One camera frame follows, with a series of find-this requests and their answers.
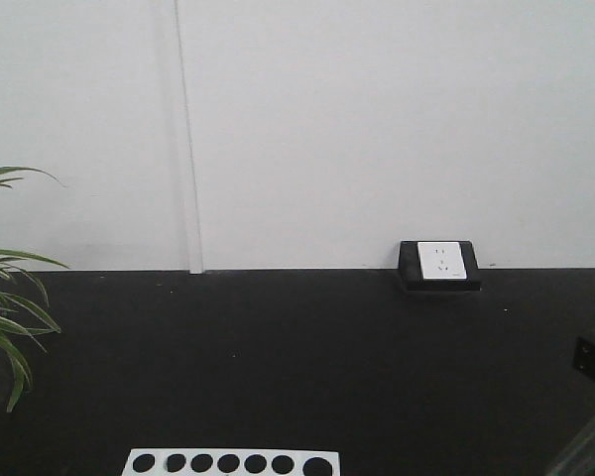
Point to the white test tube rack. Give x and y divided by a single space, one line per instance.
231 461

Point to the green spider plant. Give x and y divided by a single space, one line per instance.
22 317

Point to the white wall power socket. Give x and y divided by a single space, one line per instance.
441 261

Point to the black socket mount box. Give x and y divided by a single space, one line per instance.
410 274

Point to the white wall trunking strip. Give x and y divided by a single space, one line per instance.
189 191

